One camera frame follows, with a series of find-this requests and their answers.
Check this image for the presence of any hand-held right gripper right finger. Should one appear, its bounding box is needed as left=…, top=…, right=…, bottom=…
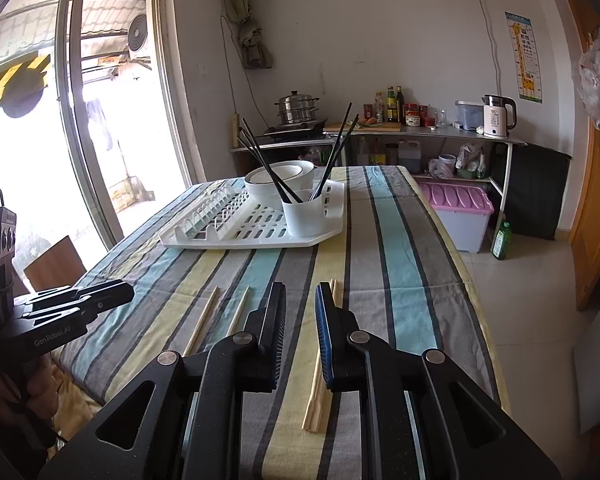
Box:
left=315, top=281, right=563, bottom=480

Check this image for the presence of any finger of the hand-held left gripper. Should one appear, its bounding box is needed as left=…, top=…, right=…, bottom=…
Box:
left=29, top=279, right=129, bottom=311
left=21, top=282, right=135, bottom=323

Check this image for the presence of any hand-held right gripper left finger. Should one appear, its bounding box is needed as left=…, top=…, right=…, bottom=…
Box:
left=37, top=281, right=287, bottom=480

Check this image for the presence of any white cup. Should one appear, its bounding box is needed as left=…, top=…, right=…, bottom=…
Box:
left=281, top=189, right=327, bottom=237

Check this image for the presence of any person's left hand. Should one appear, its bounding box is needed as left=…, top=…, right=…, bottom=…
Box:
left=0, top=357, right=57, bottom=423

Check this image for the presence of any brown wooden chair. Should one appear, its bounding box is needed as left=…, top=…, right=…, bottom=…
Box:
left=24, top=235, right=87, bottom=293

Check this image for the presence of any striped tablecloth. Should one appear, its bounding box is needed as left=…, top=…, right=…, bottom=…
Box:
left=55, top=165, right=501, bottom=480

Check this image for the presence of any white plastic dish rack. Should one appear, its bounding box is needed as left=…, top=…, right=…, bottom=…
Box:
left=158, top=177, right=346, bottom=250

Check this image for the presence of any pink lid storage box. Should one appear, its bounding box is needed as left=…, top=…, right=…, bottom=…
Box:
left=419, top=182, right=495, bottom=253

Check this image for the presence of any green bottle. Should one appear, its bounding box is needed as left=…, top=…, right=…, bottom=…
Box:
left=490, top=221, right=512, bottom=261

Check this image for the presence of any black induction stove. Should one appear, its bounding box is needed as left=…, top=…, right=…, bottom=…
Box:
left=265, top=119, right=328, bottom=136

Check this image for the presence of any wooden cutting board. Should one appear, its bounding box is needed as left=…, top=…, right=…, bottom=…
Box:
left=325, top=120, right=406, bottom=132

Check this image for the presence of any steel steamer pot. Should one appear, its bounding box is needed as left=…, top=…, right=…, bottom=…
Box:
left=274, top=91, right=320, bottom=125

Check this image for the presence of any yellow black striped sign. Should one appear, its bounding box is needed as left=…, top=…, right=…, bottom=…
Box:
left=0, top=52, right=51, bottom=113

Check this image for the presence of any white plastic bag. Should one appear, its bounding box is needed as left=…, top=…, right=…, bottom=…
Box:
left=455, top=142, right=488, bottom=178

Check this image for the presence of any metal kitchen shelf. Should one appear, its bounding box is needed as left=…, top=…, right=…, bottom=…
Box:
left=230, top=122, right=528, bottom=241

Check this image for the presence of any black panel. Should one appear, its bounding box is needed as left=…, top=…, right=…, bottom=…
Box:
left=492, top=142, right=571, bottom=241

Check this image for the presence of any outdoor air conditioner unit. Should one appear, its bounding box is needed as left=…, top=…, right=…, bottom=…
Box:
left=127, top=12, right=151, bottom=63

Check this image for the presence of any white electric kettle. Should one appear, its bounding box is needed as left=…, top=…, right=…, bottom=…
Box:
left=481, top=94, right=517, bottom=139

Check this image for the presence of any olive hanging cloth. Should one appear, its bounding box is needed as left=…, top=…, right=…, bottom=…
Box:
left=225, top=0, right=275, bottom=70

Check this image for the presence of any hanging plastic bag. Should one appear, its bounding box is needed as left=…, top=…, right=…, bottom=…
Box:
left=572, top=27, right=600, bottom=131

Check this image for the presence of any sliding glass door frame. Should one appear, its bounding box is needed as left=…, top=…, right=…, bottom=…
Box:
left=55, top=0, right=201, bottom=251

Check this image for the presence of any giraffe wall poster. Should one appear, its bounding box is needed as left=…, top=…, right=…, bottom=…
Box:
left=505, top=11, right=541, bottom=105

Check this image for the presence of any wall cable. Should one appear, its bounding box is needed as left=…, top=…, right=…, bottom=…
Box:
left=462, top=0, right=501, bottom=96

